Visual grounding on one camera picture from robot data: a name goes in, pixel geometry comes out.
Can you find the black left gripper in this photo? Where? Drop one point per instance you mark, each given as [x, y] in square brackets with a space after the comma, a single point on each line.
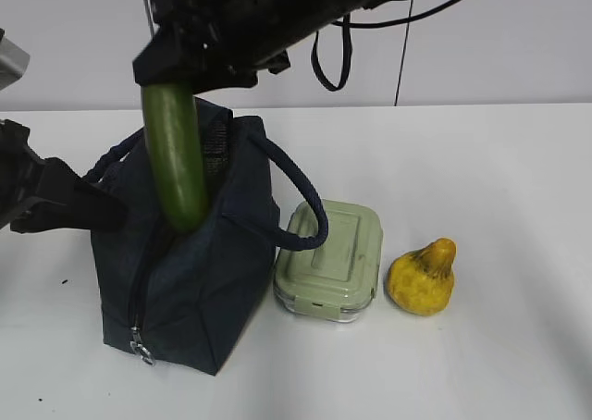
[66, 200]

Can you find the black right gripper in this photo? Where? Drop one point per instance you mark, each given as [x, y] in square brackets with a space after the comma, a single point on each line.
[214, 44]

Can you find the green cucumber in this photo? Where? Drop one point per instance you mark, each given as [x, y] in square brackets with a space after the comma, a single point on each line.
[173, 143]

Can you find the navy blue lunch bag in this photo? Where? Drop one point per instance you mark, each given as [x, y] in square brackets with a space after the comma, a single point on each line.
[185, 299]

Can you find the green lidded glass container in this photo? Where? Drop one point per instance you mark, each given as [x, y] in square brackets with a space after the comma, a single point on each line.
[337, 280]

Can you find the yellow pear-shaped gourd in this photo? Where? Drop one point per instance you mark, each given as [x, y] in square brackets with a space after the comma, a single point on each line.
[421, 282]

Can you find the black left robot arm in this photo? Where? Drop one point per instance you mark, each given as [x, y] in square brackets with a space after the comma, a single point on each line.
[41, 194]

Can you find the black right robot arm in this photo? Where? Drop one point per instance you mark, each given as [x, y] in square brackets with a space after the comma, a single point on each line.
[308, 16]

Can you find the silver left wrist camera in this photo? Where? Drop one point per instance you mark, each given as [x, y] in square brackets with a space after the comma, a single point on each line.
[14, 61]

